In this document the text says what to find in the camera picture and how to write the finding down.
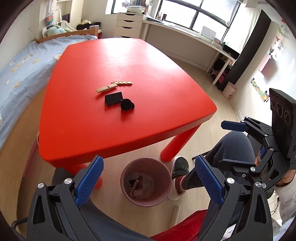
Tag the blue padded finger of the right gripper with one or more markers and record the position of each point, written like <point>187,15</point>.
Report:
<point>234,126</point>
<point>234,165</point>

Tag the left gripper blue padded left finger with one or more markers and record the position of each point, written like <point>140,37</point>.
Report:
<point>86,180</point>

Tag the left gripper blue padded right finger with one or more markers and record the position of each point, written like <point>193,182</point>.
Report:
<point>211,178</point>

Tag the long red snack box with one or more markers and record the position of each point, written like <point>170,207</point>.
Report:
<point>136,187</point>

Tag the black card box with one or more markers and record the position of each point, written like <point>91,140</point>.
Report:
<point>113,98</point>

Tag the black round item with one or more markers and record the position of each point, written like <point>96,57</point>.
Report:
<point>126,104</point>

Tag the gold segmented wrapper strip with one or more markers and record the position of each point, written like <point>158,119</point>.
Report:
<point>122,82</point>

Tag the pink trash bin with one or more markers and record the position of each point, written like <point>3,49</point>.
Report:
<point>156,181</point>

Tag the right hand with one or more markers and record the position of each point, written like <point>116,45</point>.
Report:
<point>286,179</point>

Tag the small white floor bin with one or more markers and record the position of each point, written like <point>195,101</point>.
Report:
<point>229,90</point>

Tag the black white shoe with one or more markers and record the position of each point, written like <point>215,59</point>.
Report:
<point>179,171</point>

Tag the red chair seat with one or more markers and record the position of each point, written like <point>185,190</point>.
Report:
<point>186,230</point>

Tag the red plastic table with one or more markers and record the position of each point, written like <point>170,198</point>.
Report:
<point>76,124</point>

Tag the white long desk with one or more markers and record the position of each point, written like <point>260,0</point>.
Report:
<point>184,46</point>

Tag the white laptop on desk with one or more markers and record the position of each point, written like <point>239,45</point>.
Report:
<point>207,32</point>

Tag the black tall panel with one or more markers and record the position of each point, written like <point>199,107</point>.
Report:
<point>255,40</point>

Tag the bed with blue sheet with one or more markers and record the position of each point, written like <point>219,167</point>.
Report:
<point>27,74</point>

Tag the white drawer cabinet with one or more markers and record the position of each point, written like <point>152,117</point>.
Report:
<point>128,25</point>

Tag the green plush toy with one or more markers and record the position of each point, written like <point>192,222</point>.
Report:
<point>55,30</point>

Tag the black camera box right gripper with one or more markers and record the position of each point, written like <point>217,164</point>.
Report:
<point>283,122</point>

